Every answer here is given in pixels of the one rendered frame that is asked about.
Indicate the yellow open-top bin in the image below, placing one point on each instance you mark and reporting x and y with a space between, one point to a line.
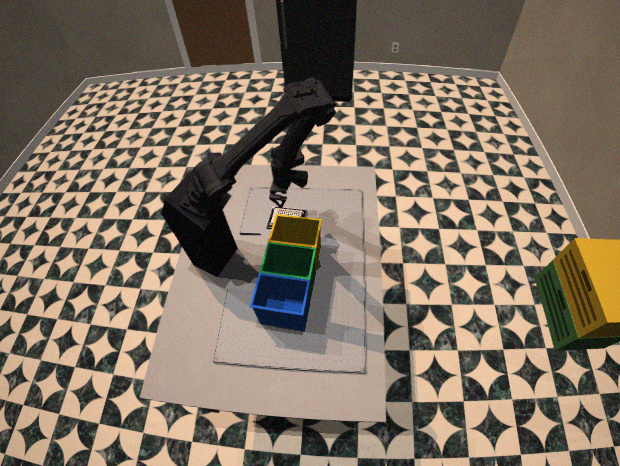
299 231

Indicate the blue open-top bin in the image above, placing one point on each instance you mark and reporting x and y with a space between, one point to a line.
281 294

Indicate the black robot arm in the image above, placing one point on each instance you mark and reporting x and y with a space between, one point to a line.
308 98

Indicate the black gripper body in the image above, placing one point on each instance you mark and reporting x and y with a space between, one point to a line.
275 188

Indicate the green bin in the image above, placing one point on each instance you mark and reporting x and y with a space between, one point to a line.
290 261

